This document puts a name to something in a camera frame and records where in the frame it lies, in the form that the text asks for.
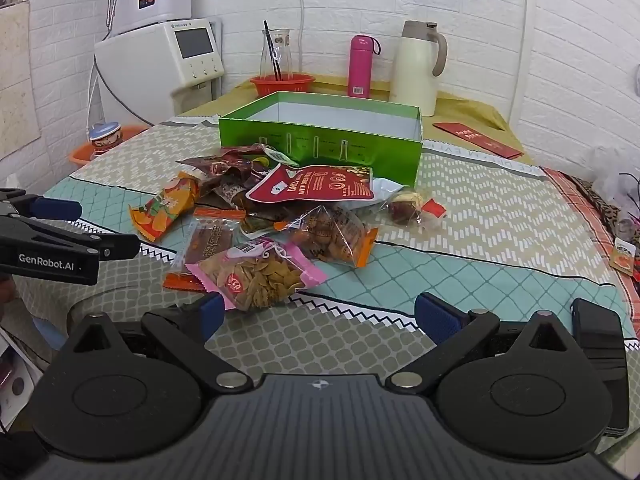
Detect plaid cloth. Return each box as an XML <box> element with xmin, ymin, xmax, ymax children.
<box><xmin>542</xmin><ymin>165</ymin><xmax>640</xmax><ymax>321</ymax></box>

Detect clear plastic bag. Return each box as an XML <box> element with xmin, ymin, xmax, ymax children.
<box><xmin>587</xmin><ymin>145</ymin><xmax>640</xmax><ymax>211</ymax></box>

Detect patterned tablecloth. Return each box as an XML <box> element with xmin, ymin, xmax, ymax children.
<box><xmin>0</xmin><ymin>115</ymin><xmax>640</xmax><ymax>461</ymax></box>

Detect metal ionizer hoses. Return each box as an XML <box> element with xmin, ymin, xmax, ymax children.
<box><xmin>104</xmin><ymin>0</ymin><xmax>128</xmax><ymax>41</ymax></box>

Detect pink bottle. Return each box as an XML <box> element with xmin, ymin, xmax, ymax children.
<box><xmin>348</xmin><ymin>35</ymin><xmax>381</xmax><ymax>99</ymax></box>

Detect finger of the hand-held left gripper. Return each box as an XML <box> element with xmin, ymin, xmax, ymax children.
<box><xmin>0</xmin><ymin>188</ymin><xmax>83</xmax><ymax>221</ymax></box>
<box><xmin>0</xmin><ymin>216</ymin><xmax>142</xmax><ymax>261</ymax></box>

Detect orange plastic basin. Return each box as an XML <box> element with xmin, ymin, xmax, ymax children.
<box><xmin>69</xmin><ymin>125</ymin><xmax>151</xmax><ymax>167</ymax></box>

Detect pink seed packet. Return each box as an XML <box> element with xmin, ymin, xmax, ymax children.
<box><xmin>185</xmin><ymin>237</ymin><xmax>327</xmax><ymax>312</ymax></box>

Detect white carton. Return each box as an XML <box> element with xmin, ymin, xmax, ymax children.
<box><xmin>0</xmin><ymin>330</ymin><xmax>45</xmax><ymax>433</ymax></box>

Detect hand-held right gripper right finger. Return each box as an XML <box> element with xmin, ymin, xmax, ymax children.
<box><xmin>385</xmin><ymin>292</ymin><xmax>576</xmax><ymax>392</ymax></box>

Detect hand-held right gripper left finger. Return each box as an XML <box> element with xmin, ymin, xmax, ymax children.
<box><xmin>66</xmin><ymin>292</ymin><xmax>252</xmax><ymax>395</ymax></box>

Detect leopard print cloth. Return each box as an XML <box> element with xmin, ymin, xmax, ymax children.
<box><xmin>575</xmin><ymin>175</ymin><xmax>640</xmax><ymax>261</ymax></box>

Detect orange chip packet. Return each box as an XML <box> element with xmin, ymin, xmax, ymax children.
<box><xmin>129</xmin><ymin>172</ymin><xmax>201</xmax><ymax>241</ymax></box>

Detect yellow cloth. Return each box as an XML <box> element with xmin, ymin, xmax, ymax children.
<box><xmin>177</xmin><ymin>75</ymin><xmax>526</xmax><ymax>161</ymax></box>

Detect green cardboard box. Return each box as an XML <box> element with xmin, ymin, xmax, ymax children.
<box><xmin>218</xmin><ymin>91</ymin><xmax>425</xmax><ymax>188</ymax></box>

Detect clear nut packet orange ends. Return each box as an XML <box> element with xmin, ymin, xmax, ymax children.
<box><xmin>274</xmin><ymin>207</ymin><xmax>380</xmax><ymax>267</ymax></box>

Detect grey hose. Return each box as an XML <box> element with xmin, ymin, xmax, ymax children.
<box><xmin>89</xmin><ymin>60</ymin><xmax>157</xmax><ymax>127</ymax></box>

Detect brown bar packet orange ends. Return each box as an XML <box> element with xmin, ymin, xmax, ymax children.
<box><xmin>164</xmin><ymin>207</ymin><xmax>246</xmax><ymax>291</ymax></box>

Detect glass carafe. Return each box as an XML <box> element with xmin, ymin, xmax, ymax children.
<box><xmin>260</xmin><ymin>29</ymin><xmax>292</xmax><ymax>81</ymax></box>

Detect red snack pouch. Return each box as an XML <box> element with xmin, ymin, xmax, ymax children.
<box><xmin>246</xmin><ymin>164</ymin><xmax>375</xmax><ymax>204</ymax></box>

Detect white wall pipe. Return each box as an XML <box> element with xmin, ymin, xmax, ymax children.
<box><xmin>507</xmin><ymin>0</ymin><xmax>532</xmax><ymax>123</ymax></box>

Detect black straw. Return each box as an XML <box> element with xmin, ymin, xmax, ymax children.
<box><xmin>263</xmin><ymin>21</ymin><xmax>281</xmax><ymax>81</ymax></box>
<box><xmin>269</xmin><ymin>34</ymin><xmax>283</xmax><ymax>80</ymax></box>

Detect cream thermos jug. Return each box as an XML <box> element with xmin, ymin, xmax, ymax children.
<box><xmin>389</xmin><ymin>20</ymin><xmax>449</xmax><ymax>117</ymax></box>

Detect brown snack packet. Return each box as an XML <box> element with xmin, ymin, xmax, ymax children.
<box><xmin>200</xmin><ymin>175</ymin><xmax>256</xmax><ymax>211</ymax></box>

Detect red envelope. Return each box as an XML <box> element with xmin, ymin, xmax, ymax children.
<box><xmin>432</xmin><ymin>122</ymin><xmax>523</xmax><ymax>158</ymax></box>

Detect dark red jerky packet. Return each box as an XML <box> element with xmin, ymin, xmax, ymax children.
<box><xmin>176</xmin><ymin>144</ymin><xmax>273</xmax><ymax>181</ymax></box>

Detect small orange packet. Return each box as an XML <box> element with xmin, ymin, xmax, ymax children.
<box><xmin>609</xmin><ymin>240</ymin><xmax>637</xmax><ymax>273</ymax></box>

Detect red plastic basket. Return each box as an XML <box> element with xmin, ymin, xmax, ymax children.
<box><xmin>250</xmin><ymin>74</ymin><xmax>317</xmax><ymax>100</ymax></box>

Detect beige board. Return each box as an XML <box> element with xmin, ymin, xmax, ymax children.
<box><xmin>0</xmin><ymin>0</ymin><xmax>42</xmax><ymax>162</ymax></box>

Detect white wall cable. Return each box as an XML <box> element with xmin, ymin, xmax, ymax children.
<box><xmin>296</xmin><ymin>0</ymin><xmax>307</xmax><ymax>77</ymax></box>

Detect black flat device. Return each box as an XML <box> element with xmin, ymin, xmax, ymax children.
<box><xmin>571</xmin><ymin>297</ymin><xmax>630</xmax><ymax>436</ymax></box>

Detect white water dispenser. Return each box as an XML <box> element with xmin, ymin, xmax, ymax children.
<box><xmin>94</xmin><ymin>18</ymin><xmax>224</xmax><ymax>128</ymax></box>

